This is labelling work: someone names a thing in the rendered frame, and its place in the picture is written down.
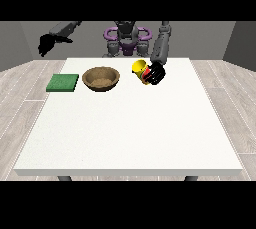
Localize brown wooden bowl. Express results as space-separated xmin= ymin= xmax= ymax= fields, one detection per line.
xmin=81 ymin=66 xmax=121 ymax=93

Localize yellow cup with melon print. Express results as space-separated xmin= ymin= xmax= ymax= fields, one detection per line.
xmin=131 ymin=59 xmax=153 ymax=86

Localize green square pad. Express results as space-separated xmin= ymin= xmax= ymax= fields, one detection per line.
xmin=45 ymin=73 xmax=80 ymax=93

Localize grey robot trunk purple rings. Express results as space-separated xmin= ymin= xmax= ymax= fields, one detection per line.
xmin=102 ymin=21 xmax=153 ymax=59

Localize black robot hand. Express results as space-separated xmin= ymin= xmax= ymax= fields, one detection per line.
xmin=143 ymin=60 xmax=167 ymax=86
xmin=37 ymin=34 xmax=74 ymax=58

